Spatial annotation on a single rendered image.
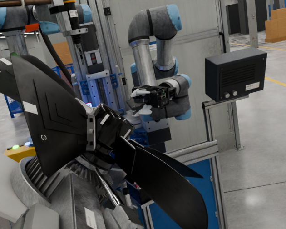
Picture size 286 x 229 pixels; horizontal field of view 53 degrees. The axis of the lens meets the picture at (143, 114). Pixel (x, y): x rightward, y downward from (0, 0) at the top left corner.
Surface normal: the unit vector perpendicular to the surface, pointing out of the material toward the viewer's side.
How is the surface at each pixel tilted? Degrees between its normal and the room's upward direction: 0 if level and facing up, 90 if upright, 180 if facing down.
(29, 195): 62
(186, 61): 91
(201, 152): 90
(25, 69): 69
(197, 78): 90
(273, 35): 90
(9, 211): 50
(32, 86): 73
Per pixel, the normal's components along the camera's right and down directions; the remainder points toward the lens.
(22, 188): -0.44, -0.31
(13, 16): 0.68, 0.18
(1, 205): 0.60, -0.80
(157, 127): 0.21, 0.23
